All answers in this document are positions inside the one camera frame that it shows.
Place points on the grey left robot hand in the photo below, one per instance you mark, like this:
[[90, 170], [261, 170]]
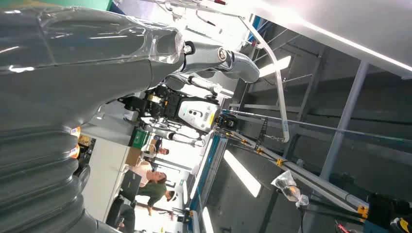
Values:
[[74, 74]]

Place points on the green box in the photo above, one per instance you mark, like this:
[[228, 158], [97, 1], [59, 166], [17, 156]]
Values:
[[139, 138]]

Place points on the brown cardboard box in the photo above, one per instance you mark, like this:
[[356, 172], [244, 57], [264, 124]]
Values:
[[133, 156]]

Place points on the white black humanoid robot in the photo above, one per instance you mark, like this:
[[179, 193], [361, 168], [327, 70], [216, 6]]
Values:
[[196, 115]]

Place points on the blue white beam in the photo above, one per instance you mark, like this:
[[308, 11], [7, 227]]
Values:
[[206, 170]]

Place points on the ceiling light panel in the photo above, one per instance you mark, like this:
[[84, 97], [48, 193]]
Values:
[[241, 173], [207, 222], [273, 67]]

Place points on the plastic wrapped black device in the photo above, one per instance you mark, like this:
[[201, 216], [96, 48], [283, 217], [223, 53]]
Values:
[[289, 189]]

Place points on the black yellow equipment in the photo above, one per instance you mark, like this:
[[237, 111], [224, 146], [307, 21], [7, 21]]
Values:
[[386, 209]]

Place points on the white curved tube frame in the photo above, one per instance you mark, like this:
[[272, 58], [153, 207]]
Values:
[[279, 86]]

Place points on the metal rail with yellow clips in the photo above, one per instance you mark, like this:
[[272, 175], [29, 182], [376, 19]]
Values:
[[305, 175]]

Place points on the grey metal post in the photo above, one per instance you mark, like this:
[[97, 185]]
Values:
[[346, 119]]

